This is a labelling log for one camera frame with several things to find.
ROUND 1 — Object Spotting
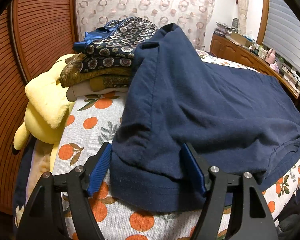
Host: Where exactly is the navy blue t-shirt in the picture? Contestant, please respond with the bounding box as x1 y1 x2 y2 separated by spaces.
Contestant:
110 24 300 212

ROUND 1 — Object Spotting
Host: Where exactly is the orange print white blanket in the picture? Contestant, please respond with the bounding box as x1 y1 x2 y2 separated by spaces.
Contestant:
13 49 300 240

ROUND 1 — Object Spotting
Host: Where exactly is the yellow plush toy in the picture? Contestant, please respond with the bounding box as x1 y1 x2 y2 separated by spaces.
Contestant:
13 54 75 171

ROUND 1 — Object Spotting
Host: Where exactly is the brown folded garment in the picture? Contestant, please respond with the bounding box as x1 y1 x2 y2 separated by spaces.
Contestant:
59 53 132 102

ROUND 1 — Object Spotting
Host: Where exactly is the pink kettle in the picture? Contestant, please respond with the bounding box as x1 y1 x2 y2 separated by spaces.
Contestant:
265 48 276 64

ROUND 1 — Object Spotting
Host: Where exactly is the wooden sideboard cabinet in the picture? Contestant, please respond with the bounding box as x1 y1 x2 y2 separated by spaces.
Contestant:
210 34 299 101

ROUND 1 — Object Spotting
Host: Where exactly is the cardboard box on sideboard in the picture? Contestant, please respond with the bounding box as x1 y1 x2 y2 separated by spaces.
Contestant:
230 32 253 48

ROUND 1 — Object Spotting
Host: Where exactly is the navy patterned silk garment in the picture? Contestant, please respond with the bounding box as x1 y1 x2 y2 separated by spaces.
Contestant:
74 16 158 73

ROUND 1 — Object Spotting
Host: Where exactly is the grey window blind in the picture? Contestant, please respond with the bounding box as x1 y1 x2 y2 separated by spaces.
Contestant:
263 0 300 72

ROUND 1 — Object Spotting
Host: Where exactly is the wooden louvered wardrobe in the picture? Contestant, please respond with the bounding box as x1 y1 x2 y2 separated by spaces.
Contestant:
0 0 78 214

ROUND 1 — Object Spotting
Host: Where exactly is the patterned lace curtain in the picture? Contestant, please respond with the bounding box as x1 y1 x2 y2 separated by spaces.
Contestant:
76 0 215 50

